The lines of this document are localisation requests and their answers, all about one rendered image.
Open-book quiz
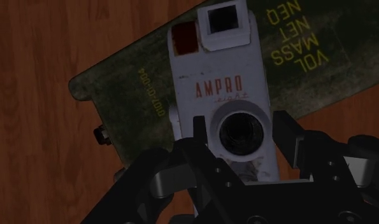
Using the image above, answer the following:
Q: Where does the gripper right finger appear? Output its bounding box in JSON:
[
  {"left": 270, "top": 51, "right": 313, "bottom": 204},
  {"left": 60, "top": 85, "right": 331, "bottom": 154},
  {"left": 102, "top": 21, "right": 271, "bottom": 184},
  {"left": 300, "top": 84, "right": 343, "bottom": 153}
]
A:
[{"left": 272, "top": 110, "right": 379, "bottom": 215}]

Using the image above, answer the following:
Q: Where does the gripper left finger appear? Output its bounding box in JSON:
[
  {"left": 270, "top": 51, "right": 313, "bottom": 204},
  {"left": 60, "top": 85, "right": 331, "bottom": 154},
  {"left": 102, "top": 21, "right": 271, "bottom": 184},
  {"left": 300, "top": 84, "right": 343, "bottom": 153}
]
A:
[{"left": 81, "top": 115, "right": 246, "bottom": 224}]

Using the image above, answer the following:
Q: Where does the white vintage film camera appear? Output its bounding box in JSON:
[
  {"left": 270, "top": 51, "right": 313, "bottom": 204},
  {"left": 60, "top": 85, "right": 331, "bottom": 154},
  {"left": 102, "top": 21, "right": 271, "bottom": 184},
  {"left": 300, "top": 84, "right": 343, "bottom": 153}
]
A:
[{"left": 166, "top": 0, "right": 281, "bottom": 183}]

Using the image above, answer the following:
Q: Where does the dark green metal case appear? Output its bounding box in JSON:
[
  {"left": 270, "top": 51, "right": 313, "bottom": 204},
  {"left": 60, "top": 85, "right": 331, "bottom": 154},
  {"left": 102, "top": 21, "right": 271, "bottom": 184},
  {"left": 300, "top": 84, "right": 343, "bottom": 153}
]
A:
[{"left": 68, "top": 0, "right": 379, "bottom": 182}]

